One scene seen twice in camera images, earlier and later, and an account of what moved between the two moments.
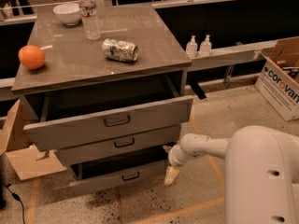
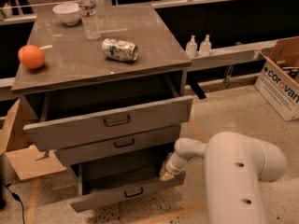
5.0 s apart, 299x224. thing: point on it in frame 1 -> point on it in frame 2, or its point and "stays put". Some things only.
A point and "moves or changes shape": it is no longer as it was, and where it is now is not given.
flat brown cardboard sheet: [31, 162] stays put
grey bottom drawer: [146, 174] moves or changes shape
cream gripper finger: [166, 147] -> [164, 167]
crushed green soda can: [120, 49] stays put
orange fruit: [32, 56] stays put
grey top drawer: [110, 110] stays put
